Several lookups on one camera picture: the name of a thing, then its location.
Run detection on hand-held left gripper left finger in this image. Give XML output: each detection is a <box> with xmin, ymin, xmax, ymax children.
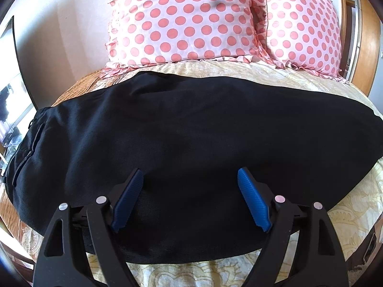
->
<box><xmin>32</xmin><ymin>168</ymin><xmax>144</xmax><ymax>287</ymax></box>

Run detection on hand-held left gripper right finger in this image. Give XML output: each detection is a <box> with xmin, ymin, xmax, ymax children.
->
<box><xmin>237</xmin><ymin>167</ymin><xmax>350</xmax><ymax>287</ymax></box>

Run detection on black pants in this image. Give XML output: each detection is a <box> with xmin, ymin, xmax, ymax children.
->
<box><xmin>5</xmin><ymin>72</ymin><xmax>383</xmax><ymax>260</ymax></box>

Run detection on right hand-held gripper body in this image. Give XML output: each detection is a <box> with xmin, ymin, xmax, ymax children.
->
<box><xmin>349</xmin><ymin>227</ymin><xmax>378</xmax><ymax>271</ymax></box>

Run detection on window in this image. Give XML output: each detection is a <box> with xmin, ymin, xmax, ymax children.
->
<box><xmin>0</xmin><ymin>16</ymin><xmax>38</xmax><ymax>183</ymax></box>

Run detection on pink polka dot pillow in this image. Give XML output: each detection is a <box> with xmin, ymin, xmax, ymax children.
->
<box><xmin>248</xmin><ymin>0</ymin><xmax>348</xmax><ymax>83</ymax></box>
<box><xmin>102</xmin><ymin>0</ymin><xmax>271</xmax><ymax>77</ymax></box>

